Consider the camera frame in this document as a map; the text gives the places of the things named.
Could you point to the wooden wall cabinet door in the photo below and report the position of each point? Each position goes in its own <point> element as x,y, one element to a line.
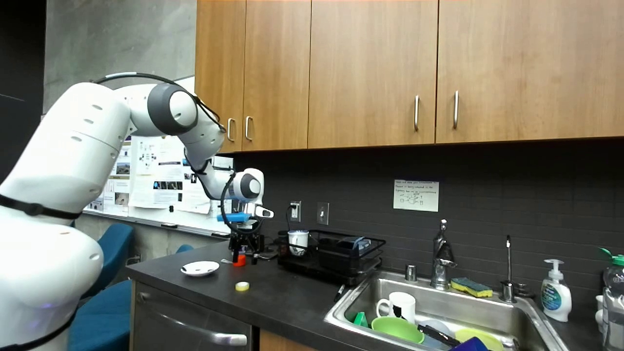
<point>371,60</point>
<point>211,65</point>
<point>533,65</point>
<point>275,65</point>

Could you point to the clear drinking glass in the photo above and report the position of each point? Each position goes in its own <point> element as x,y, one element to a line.
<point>361,247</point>

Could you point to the black flat scale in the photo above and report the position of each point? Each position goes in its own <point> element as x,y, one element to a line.
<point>266,255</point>

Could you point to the white paper note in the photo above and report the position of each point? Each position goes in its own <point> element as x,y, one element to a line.
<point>416,196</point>

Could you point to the yellow green sponge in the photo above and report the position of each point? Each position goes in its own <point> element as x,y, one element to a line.
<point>470,288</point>

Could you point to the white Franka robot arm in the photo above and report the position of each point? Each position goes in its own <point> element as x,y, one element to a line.
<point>65,149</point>

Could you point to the yellow tape roll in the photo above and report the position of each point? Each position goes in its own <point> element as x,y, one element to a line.
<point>242,288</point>

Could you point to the small green cup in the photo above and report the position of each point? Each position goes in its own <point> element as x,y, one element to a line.
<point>361,321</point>

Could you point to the thin chrome faucet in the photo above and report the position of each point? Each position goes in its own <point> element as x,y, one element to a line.
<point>507,266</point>

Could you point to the white plate blue pattern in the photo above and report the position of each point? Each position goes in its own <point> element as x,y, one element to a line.
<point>199,268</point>

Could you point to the green bowl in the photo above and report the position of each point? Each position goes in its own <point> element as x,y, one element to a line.
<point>398,331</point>

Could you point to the whiteboard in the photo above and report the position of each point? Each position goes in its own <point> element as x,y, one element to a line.
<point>149,218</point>

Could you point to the blue office chair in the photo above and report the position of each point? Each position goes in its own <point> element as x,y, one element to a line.
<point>186,249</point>
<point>104,319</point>

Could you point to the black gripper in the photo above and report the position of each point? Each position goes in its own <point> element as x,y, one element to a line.
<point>246,237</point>

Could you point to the stainless steel sink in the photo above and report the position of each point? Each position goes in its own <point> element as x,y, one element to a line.
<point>455,305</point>

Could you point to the clear bottle green cap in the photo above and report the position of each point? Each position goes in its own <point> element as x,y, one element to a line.
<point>613,299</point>

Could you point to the black utensil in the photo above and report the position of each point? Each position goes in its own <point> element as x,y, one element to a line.
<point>439,335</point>

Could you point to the tall chrome faucet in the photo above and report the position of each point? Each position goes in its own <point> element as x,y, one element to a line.
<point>443,255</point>

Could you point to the small chrome knob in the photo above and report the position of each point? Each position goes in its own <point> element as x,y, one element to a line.
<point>410,272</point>

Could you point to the research poster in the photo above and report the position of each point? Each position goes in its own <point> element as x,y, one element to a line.
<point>156,177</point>

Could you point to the stainless steel dishwasher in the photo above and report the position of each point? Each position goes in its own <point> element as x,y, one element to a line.
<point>176,313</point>

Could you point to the white soap dispenser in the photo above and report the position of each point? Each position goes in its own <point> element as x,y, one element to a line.
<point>556,299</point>

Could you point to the yellow-green bowl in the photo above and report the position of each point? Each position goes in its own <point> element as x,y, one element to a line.
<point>480,338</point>

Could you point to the white wall outlet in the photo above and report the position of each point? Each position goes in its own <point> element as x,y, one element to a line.
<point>322,214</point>
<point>295,212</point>

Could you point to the white mug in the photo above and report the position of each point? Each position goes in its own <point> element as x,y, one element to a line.
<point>400,305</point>
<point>299,243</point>

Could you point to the black dish rack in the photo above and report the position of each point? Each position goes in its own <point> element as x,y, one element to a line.
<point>332,260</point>

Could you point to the blue plastic dish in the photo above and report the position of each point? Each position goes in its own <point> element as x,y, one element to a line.
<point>468,346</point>

